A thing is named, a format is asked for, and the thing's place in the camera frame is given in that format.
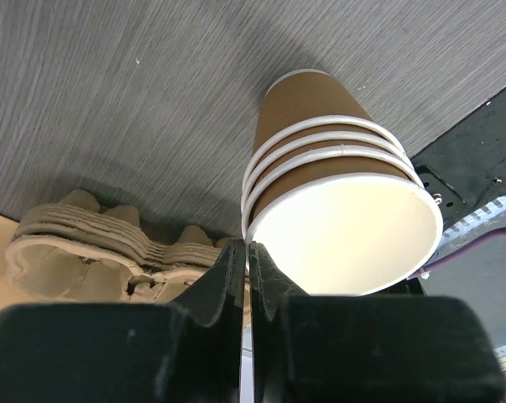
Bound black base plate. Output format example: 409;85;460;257
411;87;506;229

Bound brown paper cup stack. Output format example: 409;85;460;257
241;69;443;296

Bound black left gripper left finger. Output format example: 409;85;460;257
0;242;243;402

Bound cardboard cup carrier stack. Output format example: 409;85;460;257
5;190;230;304

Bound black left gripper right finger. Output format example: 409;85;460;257
248;243;506;402

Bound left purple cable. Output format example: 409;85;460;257
418;226;506;280

